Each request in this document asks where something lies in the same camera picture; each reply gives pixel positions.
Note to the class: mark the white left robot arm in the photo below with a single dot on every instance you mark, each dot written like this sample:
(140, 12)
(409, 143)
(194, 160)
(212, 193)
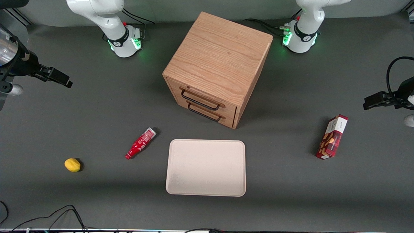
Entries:
(307, 29)

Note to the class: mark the beige rectangular tray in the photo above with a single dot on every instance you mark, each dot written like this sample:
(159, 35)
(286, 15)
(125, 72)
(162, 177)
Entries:
(206, 168)

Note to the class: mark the wooden drawer cabinet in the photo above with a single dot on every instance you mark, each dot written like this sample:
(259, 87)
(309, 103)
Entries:
(220, 55)

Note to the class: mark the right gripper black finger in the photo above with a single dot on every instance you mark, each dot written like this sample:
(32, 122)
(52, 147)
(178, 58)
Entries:
(61, 78)
(42, 72)

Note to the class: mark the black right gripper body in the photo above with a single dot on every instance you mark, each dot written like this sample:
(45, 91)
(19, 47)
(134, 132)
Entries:
(23, 66)

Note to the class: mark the grey aluminium frame profile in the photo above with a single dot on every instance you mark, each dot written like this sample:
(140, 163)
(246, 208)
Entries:
(17, 16)
(409, 12)

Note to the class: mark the yellow lemon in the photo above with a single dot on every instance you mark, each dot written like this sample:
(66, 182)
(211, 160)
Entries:
(72, 165)

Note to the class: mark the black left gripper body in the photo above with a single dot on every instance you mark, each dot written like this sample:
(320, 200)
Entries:
(405, 92)

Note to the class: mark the red coke bottle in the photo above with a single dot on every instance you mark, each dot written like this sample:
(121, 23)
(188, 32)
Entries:
(139, 144)

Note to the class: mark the red cookie box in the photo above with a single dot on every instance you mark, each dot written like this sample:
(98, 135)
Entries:
(332, 137)

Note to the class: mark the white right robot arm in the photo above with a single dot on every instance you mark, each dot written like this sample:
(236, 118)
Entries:
(110, 19)

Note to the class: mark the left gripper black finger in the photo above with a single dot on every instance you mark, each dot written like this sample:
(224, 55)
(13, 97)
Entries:
(375, 102)
(386, 94)

